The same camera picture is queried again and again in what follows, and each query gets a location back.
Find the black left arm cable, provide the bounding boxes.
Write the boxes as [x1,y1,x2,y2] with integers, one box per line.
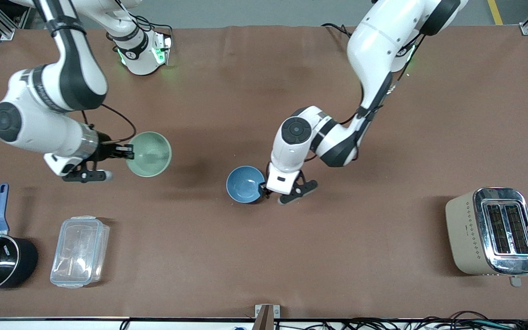
[337,34,426,127]

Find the black pot blue handle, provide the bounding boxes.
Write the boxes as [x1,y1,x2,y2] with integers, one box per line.
[0,183,39,292]

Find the clear plastic food container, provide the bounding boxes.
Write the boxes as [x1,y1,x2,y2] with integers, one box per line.
[50,215,110,289]

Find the black right base cable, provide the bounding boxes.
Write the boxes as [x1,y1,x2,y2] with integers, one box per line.
[122,0,174,41]

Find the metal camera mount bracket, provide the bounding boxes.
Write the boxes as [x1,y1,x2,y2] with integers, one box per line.
[254,304,281,330]

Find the green bowl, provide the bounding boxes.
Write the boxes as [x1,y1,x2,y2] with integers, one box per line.
[126,132,172,178]

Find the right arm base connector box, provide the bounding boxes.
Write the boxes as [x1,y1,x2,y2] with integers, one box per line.
[151,33,173,66]

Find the blue bowl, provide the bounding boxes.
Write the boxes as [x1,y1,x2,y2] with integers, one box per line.
[226,165,266,204]

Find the black floor cable bundle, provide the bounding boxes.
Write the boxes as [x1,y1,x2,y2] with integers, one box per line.
[341,310,528,330]

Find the beige chrome toaster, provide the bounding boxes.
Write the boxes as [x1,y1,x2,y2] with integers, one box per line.
[445,187,528,288]

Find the black base cable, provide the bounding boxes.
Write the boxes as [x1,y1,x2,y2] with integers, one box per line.
[321,22,354,38]
[122,0,174,41]

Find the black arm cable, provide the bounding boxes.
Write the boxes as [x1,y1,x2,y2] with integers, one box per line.
[337,34,426,127]
[81,104,137,144]

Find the black left base cable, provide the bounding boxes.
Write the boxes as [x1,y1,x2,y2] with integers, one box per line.
[321,22,354,38]

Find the brown table cover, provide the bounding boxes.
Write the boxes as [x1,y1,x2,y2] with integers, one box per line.
[0,25,528,319]

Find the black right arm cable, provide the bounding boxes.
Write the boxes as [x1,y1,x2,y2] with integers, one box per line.
[81,104,137,144]

